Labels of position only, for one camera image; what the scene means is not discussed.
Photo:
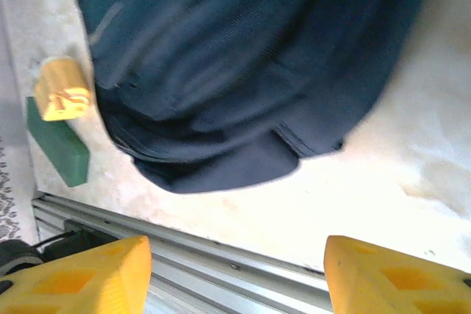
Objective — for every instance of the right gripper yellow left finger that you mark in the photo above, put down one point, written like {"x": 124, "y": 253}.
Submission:
{"x": 92, "y": 281}

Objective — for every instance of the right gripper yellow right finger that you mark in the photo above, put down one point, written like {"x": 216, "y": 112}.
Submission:
{"x": 397, "y": 284}

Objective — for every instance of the green hardcover notebook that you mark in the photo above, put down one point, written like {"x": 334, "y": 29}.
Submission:
{"x": 62, "y": 148}

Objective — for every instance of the yellow wooden block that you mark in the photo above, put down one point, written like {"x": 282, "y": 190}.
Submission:
{"x": 59, "y": 82}

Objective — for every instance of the navy blue backpack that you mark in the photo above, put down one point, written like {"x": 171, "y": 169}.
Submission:
{"x": 239, "y": 71}

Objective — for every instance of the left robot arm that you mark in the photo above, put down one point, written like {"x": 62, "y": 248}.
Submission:
{"x": 16, "y": 255}

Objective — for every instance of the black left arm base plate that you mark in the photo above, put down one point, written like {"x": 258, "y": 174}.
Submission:
{"x": 77, "y": 242}

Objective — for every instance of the aluminium mounting rail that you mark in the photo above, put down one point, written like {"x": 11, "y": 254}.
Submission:
{"x": 206, "y": 266}

